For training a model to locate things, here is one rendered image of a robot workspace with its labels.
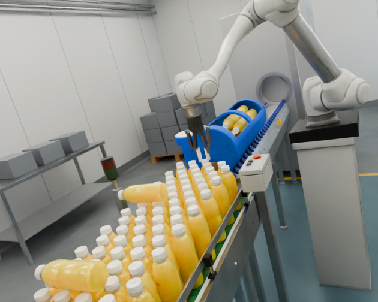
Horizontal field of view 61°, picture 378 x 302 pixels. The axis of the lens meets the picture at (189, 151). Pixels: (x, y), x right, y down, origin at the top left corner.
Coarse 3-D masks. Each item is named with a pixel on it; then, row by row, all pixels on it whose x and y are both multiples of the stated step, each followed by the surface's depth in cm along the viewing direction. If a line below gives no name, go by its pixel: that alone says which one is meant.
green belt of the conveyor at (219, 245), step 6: (240, 210) 144; (234, 216) 140; (234, 222) 135; (228, 228) 132; (228, 234) 127; (216, 246) 121; (222, 246) 120; (216, 252) 118; (216, 258) 114; (204, 270) 109; (204, 276) 106; (204, 282) 103; (198, 288) 101; (192, 294) 99; (198, 294) 99; (192, 300) 97
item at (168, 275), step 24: (216, 192) 131; (168, 216) 124; (192, 216) 110; (216, 216) 121; (168, 240) 102; (192, 240) 100; (144, 264) 90; (168, 264) 88; (192, 264) 99; (120, 288) 81; (144, 288) 78; (168, 288) 87
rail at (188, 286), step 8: (240, 192) 144; (232, 208) 133; (224, 216) 126; (224, 224) 123; (216, 232) 115; (216, 240) 114; (208, 248) 107; (200, 264) 101; (192, 272) 97; (200, 272) 100; (192, 280) 95; (184, 288) 90; (192, 288) 94; (184, 296) 89
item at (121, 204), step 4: (120, 188) 155; (112, 192) 154; (116, 192) 153; (116, 196) 154; (116, 200) 155; (120, 200) 154; (124, 200) 156; (116, 204) 156; (120, 204) 155; (124, 204) 156; (120, 208) 156; (124, 208) 156; (120, 212) 157
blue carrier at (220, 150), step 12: (252, 108) 246; (264, 108) 242; (216, 120) 212; (252, 120) 207; (264, 120) 236; (204, 132) 173; (216, 132) 170; (228, 132) 171; (252, 132) 201; (216, 144) 172; (228, 144) 169; (240, 144) 175; (192, 156) 180; (204, 156) 177; (216, 156) 175; (228, 156) 172; (240, 156) 177
